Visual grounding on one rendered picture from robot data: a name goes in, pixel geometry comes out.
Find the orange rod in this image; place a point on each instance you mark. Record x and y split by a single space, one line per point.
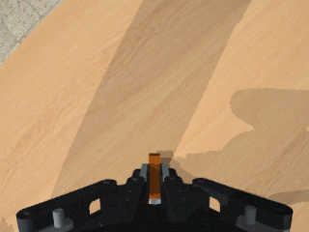
154 162

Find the grey rod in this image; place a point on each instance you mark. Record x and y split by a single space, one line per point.
155 201

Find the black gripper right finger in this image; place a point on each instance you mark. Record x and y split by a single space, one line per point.
245 210

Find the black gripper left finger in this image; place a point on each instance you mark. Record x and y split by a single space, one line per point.
62 213

